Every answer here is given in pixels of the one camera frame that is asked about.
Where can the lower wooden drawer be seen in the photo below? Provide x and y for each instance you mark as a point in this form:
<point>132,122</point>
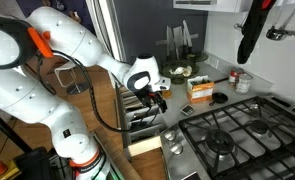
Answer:
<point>120,160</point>

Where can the red label can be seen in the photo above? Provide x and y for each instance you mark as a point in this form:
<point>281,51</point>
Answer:
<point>234,75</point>

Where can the magnetic knife strip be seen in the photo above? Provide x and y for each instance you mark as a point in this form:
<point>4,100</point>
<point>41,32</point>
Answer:
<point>160,41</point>

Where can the silver stove knob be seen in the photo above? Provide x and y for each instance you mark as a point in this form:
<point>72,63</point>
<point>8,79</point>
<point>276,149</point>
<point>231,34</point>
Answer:
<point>177,148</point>
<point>169,135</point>

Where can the steel cleaver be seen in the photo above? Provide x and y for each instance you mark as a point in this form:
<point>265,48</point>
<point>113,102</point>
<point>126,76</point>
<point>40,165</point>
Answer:
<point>178,36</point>

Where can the white upper cabinet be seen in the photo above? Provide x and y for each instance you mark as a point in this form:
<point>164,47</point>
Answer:
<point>213,6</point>

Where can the beige figurine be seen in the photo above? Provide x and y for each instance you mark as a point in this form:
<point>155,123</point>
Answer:
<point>188,71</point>

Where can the hanging metal spoon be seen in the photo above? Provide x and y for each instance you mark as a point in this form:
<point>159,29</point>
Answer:
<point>239,26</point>

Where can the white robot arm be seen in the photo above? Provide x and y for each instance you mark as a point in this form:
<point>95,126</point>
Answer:
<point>37,93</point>

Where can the white cutlery organizer tray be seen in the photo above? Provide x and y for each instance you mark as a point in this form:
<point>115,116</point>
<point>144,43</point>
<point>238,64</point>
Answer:
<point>133,116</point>

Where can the black oven mitt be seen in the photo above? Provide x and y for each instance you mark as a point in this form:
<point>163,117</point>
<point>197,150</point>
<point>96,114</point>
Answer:
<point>253,30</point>

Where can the hanging metal ladle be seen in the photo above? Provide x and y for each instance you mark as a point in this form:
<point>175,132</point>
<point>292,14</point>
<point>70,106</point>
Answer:
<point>277,33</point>

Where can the long steel knife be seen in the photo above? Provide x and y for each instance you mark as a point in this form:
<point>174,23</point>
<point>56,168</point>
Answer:
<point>187,33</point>

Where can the narrow steel knife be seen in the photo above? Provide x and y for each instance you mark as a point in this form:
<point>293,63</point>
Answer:
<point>168,40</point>

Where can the black stand leg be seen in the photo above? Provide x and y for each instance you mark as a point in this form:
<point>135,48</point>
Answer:
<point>3,128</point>

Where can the large green glass bowl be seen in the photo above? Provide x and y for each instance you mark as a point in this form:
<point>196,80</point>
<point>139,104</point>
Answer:
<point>167,68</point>

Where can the yellow button box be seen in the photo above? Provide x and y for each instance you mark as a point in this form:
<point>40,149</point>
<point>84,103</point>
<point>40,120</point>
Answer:
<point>12,175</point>

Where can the orange cardboard box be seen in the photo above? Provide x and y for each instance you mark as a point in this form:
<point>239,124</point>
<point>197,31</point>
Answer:
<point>200,90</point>

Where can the small black skillet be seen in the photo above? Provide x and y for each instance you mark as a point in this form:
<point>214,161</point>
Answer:
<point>219,97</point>

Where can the black controller box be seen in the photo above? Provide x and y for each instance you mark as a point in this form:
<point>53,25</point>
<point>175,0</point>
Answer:
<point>33,163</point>

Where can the stainless gas stove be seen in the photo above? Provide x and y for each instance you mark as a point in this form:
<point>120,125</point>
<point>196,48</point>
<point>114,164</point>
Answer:
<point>237,140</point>

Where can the white digital kitchen timer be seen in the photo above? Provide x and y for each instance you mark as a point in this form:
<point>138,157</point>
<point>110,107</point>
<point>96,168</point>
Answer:
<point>187,109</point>

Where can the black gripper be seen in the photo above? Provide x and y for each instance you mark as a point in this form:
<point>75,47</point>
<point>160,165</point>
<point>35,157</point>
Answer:
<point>152,94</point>

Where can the white stool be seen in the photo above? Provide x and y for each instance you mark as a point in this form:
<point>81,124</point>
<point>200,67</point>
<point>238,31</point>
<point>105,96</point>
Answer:
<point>70,76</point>

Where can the wooden drawer grey front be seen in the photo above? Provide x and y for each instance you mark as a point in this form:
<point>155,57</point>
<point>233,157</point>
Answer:
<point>143,146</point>

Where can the small glass bowl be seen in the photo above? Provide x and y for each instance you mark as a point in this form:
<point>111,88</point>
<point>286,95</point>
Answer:
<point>197,57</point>

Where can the white label can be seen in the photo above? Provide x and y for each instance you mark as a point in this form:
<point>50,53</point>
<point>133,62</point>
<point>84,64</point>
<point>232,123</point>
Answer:
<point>243,85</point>

